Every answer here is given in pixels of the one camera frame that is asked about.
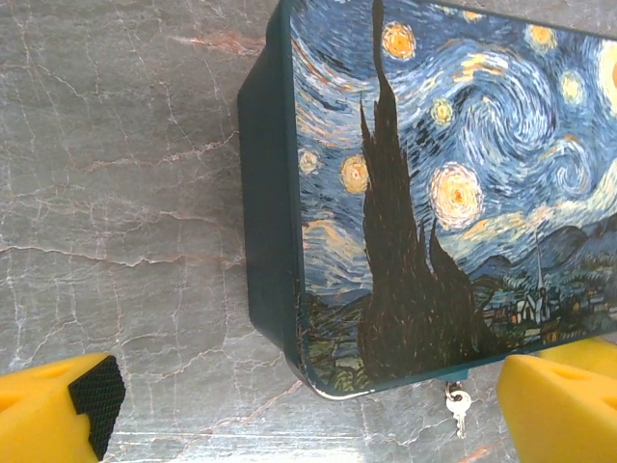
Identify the blue starry night print box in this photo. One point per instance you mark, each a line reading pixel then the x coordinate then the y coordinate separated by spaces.
pixel 434 193

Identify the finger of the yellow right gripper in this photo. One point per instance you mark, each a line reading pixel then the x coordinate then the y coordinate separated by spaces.
pixel 593 354

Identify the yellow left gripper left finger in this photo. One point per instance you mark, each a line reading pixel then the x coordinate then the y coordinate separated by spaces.
pixel 38 415

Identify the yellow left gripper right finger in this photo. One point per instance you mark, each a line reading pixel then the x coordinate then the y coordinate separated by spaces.
pixel 564 419

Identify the small silver key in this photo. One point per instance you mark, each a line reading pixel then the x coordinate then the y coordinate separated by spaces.
pixel 460 410

